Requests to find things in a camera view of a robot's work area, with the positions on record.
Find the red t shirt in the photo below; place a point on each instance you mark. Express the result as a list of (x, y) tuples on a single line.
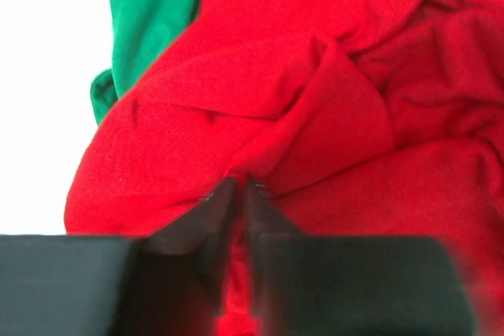
[(359, 116)]

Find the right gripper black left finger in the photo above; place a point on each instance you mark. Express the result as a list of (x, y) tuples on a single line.
[(203, 233)]

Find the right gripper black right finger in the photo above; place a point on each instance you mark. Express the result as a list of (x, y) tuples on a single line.
[(262, 217)]

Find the green t shirt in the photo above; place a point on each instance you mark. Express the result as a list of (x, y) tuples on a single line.
[(142, 31)]

